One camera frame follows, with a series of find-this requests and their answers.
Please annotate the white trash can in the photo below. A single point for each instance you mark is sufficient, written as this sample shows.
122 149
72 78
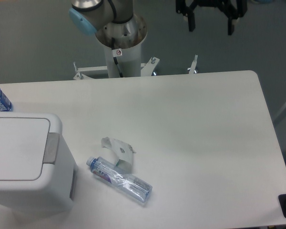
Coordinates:
53 190

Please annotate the white trash can lid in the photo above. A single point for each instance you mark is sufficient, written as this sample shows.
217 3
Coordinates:
22 147

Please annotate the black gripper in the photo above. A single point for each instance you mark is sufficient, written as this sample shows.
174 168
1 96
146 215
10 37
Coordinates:
225 6

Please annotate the empty clear plastic bottle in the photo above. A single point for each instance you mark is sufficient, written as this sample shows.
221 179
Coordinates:
120 179

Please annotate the crumpled white paper carton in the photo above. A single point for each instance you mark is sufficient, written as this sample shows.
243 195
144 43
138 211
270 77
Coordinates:
124 152

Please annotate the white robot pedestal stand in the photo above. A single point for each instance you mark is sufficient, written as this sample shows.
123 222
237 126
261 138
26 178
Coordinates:
120 63

